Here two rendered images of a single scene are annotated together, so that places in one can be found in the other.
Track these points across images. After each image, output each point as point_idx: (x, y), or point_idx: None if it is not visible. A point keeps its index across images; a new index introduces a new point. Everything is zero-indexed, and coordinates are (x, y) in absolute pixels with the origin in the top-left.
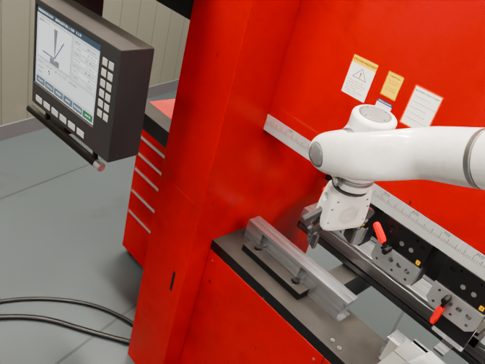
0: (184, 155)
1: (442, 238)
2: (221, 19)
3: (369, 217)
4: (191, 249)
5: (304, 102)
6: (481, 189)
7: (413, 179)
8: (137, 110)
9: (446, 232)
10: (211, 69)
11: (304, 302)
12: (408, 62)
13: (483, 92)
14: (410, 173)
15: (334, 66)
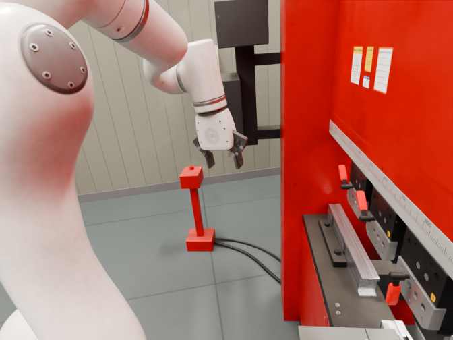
0: (282, 152)
1: (401, 204)
2: (282, 56)
3: (244, 145)
4: (284, 216)
5: (340, 102)
6: (114, 40)
7: (156, 69)
8: (236, 117)
9: (403, 195)
10: (282, 91)
11: (338, 270)
12: (375, 30)
13: (416, 19)
14: (148, 63)
15: (348, 64)
